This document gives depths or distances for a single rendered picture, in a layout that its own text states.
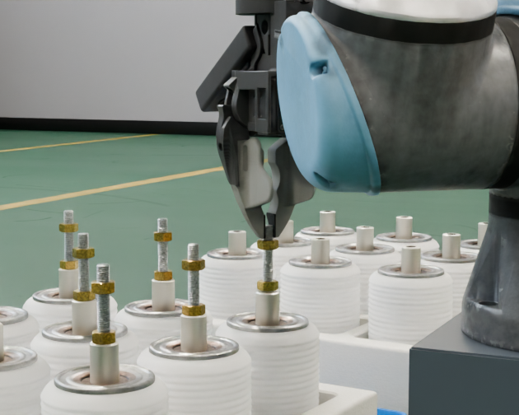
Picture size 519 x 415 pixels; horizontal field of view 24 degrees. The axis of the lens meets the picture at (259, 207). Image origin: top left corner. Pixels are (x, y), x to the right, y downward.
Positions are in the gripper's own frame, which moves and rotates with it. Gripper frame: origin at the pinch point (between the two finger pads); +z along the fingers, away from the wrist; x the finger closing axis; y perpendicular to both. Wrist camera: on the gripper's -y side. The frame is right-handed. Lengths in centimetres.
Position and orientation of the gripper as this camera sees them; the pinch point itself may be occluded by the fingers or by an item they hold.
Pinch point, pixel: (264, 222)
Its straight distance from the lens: 109.7
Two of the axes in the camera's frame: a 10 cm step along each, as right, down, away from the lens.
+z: 0.0, 9.9, 1.2
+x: 8.8, -0.5, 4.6
